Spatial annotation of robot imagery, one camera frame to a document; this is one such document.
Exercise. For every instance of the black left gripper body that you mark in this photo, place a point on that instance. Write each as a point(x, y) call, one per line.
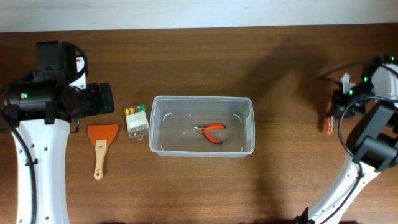
point(101, 101)

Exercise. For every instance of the orange holder of drill bits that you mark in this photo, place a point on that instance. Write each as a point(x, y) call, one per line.
point(330, 121)

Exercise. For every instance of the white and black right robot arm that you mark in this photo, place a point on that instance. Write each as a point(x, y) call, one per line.
point(369, 150)

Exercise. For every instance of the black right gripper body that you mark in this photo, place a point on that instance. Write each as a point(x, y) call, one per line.
point(341, 101)

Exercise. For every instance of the red handled small pliers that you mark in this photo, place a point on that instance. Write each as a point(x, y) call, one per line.
point(208, 131)

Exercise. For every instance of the clear plastic storage container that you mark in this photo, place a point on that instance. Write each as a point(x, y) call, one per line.
point(173, 117)

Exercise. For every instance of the orange scraper with wooden handle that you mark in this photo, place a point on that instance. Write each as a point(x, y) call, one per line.
point(101, 136)

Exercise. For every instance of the clear case of coloured screwdrivers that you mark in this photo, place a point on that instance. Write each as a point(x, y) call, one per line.
point(136, 120)

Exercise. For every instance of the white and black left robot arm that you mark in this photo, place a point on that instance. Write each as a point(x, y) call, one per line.
point(39, 109)

